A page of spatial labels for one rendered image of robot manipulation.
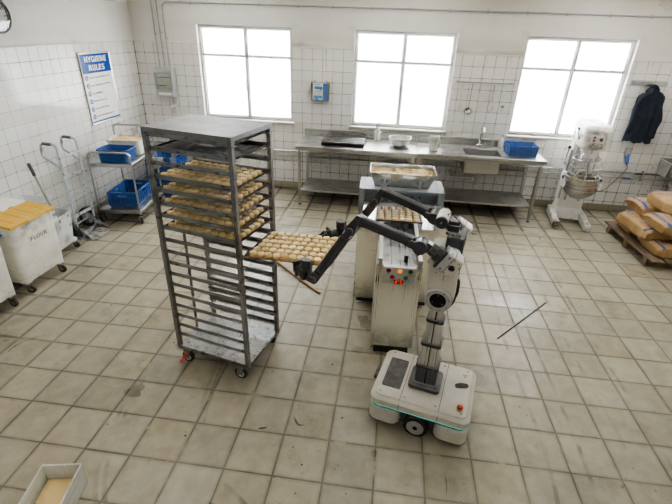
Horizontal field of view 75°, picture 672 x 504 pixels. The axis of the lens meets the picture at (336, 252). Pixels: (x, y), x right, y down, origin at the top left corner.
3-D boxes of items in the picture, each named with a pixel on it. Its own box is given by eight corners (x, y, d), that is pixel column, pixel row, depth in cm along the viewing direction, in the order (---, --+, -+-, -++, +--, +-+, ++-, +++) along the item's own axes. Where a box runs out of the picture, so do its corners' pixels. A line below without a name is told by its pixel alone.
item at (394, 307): (371, 305, 424) (378, 220, 383) (407, 308, 421) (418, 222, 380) (369, 352, 362) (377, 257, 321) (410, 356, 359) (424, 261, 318)
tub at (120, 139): (118, 148, 603) (116, 133, 594) (151, 149, 604) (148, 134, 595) (107, 155, 571) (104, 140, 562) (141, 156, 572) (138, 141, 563)
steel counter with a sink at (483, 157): (295, 204, 653) (294, 120, 596) (304, 189, 714) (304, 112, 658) (531, 223, 618) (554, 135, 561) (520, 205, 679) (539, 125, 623)
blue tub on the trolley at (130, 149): (109, 156, 568) (106, 143, 561) (139, 157, 566) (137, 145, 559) (96, 162, 542) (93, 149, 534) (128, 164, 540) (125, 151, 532)
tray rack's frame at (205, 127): (280, 338, 368) (272, 122, 286) (248, 378, 326) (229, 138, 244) (216, 320, 388) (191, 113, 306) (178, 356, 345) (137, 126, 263)
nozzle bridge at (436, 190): (359, 210, 415) (361, 176, 399) (436, 216, 409) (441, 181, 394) (356, 224, 386) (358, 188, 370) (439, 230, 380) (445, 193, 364)
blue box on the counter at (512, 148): (507, 156, 599) (510, 145, 592) (502, 150, 625) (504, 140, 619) (537, 157, 596) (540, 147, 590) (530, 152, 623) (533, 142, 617)
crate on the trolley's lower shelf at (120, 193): (126, 192, 624) (124, 179, 615) (153, 193, 625) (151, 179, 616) (109, 207, 575) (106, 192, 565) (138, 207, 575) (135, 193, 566)
